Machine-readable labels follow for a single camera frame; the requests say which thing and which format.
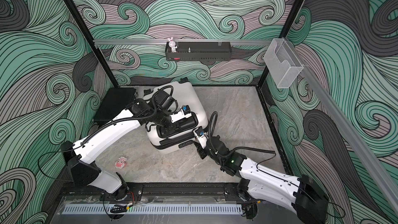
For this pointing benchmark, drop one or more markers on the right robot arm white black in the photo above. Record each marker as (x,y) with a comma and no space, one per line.
(301,195)

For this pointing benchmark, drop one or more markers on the black wall shelf tray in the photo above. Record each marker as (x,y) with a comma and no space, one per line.
(199,51)

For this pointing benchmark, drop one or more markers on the aluminium wall rail right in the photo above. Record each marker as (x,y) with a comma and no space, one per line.
(317,77)

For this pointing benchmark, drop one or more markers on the white hard-shell suitcase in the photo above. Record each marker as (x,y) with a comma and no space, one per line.
(190,118)

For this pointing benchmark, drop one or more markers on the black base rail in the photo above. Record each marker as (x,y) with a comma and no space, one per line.
(140,192)

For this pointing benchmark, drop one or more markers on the black flat case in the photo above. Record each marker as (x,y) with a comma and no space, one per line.
(115,101)

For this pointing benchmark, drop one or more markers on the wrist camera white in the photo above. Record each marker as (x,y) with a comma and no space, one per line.
(200,136)
(184,112)

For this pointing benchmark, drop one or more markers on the clear acrylic wall box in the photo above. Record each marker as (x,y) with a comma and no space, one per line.
(282,61)

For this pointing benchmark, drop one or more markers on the white bunny figurine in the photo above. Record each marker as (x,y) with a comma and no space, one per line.
(172,44)

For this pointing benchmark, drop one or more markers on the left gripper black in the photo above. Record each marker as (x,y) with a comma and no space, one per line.
(173,128)

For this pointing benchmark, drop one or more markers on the aluminium wall rail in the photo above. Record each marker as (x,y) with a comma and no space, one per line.
(317,77)
(149,42)

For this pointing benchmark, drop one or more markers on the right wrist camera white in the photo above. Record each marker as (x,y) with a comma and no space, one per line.
(200,136)

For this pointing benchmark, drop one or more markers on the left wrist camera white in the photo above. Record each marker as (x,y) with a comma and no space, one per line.
(184,112)

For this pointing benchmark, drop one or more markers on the aluminium wall rail back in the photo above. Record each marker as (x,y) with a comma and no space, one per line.
(149,42)

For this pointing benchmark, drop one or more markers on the pink cartoon figure toy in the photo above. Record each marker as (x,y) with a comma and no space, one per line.
(121,162)

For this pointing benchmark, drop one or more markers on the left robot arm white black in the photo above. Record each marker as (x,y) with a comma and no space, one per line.
(161,109)

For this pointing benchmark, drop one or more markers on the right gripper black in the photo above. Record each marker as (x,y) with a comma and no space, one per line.
(200,150)

